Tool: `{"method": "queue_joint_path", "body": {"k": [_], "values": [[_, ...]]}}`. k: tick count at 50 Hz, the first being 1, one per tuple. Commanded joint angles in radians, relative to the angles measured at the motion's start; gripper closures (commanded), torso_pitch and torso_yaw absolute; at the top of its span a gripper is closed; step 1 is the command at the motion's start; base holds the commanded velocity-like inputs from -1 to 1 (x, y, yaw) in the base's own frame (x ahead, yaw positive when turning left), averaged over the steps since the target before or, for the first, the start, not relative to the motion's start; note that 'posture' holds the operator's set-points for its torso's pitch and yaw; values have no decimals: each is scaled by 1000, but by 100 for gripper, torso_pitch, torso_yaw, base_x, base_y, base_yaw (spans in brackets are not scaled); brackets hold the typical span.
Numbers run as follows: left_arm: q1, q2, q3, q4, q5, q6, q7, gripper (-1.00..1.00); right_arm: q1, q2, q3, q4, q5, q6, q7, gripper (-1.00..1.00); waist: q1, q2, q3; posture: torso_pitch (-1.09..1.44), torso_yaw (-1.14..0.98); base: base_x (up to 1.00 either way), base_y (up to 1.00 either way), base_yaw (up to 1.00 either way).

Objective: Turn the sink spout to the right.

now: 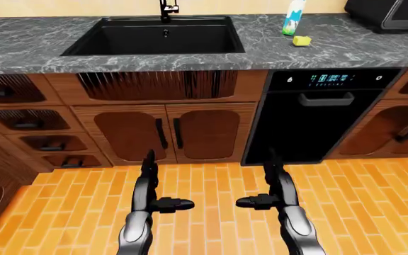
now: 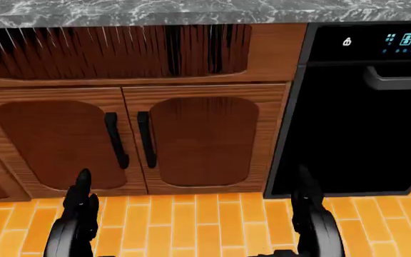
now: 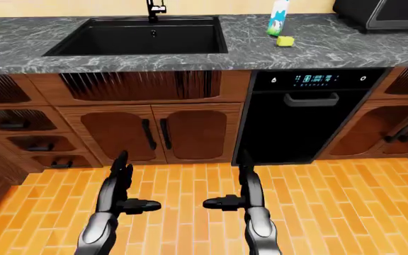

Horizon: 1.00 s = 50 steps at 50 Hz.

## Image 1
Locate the white blue milk carton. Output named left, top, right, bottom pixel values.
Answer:
left=281, top=0, right=307, bottom=36

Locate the black toaster oven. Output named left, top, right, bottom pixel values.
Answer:
left=344, top=0, right=408, bottom=35

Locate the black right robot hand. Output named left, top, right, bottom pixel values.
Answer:
left=235, top=148, right=300, bottom=211

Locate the black sink basin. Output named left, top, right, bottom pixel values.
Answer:
left=59, top=15, right=247, bottom=57

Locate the black dishwasher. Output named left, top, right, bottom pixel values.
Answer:
left=241, top=68, right=403, bottom=166

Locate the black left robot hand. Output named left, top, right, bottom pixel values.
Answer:
left=130, top=149, right=196, bottom=215

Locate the dark dishwasher handle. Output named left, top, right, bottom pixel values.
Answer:
left=297, top=91, right=356, bottom=108

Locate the yellow sponge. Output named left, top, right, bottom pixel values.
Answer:
left=292, top=35, right=313, bottom=47

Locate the black sink faucet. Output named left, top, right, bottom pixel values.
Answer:
left=158, top=0, right=181, bottom=24

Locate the wooden false drawer panel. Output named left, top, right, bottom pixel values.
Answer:
left=43, top=69, right=269, bottom=106

